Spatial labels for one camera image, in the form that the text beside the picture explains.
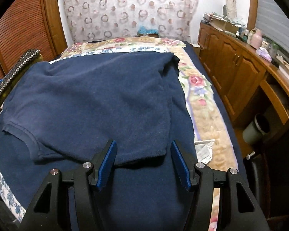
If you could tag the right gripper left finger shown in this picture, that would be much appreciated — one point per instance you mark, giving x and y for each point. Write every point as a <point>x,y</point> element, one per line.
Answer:
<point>49,208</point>

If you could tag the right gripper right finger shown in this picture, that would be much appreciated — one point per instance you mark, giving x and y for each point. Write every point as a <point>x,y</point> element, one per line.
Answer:
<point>238,208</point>

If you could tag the navy printed t-shirt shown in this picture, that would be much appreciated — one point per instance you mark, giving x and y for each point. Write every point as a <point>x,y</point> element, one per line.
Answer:
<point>60,114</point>

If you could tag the blue floral white sheet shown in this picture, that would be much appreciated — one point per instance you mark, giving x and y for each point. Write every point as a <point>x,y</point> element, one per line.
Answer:
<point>2,185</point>

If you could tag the grey waste bin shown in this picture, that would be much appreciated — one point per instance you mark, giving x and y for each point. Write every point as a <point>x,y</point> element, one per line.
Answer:
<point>258,128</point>

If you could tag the floral beige bedspread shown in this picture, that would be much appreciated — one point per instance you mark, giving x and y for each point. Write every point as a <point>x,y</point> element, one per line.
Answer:
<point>202,105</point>

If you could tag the wooden sideboard cabinet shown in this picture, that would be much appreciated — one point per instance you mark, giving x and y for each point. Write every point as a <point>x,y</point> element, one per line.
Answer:
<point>239,75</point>

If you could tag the purple tissue pack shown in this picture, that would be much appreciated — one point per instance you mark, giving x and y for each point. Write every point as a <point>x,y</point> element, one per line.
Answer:
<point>262,52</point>

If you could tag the green cap bottle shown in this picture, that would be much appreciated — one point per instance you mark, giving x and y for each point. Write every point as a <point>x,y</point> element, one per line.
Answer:
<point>273,50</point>

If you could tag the pink thermos bottle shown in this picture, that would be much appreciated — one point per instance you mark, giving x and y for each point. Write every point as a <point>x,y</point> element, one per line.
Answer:
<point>256,39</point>

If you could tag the cardboard box with clutter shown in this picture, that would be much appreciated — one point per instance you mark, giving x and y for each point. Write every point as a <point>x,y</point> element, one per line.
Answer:
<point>223,24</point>

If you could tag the louvered wooden wardrobe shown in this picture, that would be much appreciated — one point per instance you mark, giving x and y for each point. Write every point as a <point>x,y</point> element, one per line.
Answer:
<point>30,24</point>

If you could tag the grey window blind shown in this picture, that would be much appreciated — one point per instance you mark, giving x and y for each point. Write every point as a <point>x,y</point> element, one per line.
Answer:
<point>273,22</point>

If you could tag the blue item box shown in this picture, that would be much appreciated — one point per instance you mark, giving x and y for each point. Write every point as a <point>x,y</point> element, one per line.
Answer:
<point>144,31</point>

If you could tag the circle-patterned sheer curtain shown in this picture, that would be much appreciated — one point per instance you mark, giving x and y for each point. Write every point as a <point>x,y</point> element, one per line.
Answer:
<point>97,20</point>

